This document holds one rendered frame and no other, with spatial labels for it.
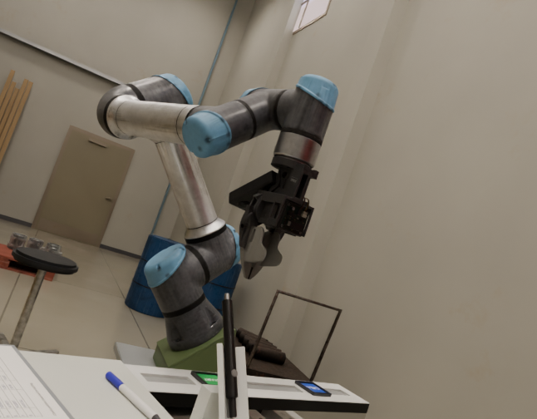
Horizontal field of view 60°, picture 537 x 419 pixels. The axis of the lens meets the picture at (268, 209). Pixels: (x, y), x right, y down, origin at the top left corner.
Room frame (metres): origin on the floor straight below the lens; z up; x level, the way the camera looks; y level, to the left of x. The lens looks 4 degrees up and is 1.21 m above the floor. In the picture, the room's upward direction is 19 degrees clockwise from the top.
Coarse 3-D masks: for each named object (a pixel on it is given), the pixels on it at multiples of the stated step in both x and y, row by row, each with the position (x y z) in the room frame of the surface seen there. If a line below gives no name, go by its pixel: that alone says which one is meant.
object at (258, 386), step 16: (128, 368) 0.74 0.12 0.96; (144, 368) 0.76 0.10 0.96; (160, 368) 0.79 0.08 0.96; (144, 384) 0.70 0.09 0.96; (160, 384) 0.72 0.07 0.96; (176, 384) 0.74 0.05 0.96; (192, 384) 0.78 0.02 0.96; (256, 384) 0.89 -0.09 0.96; (272, 384) 0.92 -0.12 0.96; (288, 384) 0.95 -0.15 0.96; (320, 384) 1.03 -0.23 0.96; (336, 384) 1.08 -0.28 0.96; (320, 400) 0.92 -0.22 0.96; (336, 400) 0.96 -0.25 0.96; (352, 400) 1.00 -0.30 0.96
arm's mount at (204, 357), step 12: (216, 336) 1.17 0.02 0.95; (156, 348) 1.28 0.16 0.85; (168, 348) 1.22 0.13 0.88; (192, 348) 1.16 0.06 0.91; (204, 348) 1.15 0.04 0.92; (216, 348) 1.16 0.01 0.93; (156, 360) 1.24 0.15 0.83; (168, 360) 1.15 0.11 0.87; (180, 360) 1.13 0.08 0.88; (192, 360) 1.14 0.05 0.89; (204, 360) 1.15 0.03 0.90; (216, 360) 1.16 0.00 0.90
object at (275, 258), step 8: (264, 232) 0.82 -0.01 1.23; (264, 240) 0.81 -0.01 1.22; (272, 240) 0.81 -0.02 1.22; (272, 248) 0.80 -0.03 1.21; (272, 256) 0.80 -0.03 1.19; (280, 256) 0.78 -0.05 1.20; (256, 264) 0.81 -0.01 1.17; (264, 264) 0.80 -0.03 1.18; (272, 264) 0.79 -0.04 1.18; (256, 272) 0.81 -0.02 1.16
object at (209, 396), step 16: (240, 352) 0.51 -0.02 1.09; (224, 368) 0.50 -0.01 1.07; (240, 368) 0.50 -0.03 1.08; (224, 384) 0.49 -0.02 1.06; (240, 384) 0.50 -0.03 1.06; (208, 400) 0.49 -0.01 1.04; (224, 400) 0.47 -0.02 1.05; (240, 400) 0.49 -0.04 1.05; (192, 416) 0.50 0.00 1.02; (208, 416) 0.49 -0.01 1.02; (224, 416) 0.46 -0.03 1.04; (240, 416) 0.48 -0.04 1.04
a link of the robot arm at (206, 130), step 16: (112, 96) 0.99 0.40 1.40; (128, 96) 0.99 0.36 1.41; (96, 112) 1.02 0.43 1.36; (112, 112) 0.97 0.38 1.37; (128, 112) 0.93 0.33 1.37; (144, 112) 0.89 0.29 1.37; (160, 112) 0.85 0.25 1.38; (176, 112) 0.82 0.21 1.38; (192, 112) 0.79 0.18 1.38; (208, 112) 0.75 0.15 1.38; (224, 112) 0.76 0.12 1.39; (240, 112) 0.78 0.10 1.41; (112, 128) 0.98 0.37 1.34; (128, 128) 0.95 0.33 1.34; (144, 128) 0.90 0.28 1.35; (160, 128) 0.86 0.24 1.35; (176, 128) 0.82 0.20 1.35; (192, 128) 0.75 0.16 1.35; (208, 128) 0.74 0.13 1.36; (224, 128) 0.75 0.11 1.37; (240, 128) 0.78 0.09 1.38; (192, 144) 0.77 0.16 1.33; (208, 144) 0.75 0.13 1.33; (224, 144) 0.77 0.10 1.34
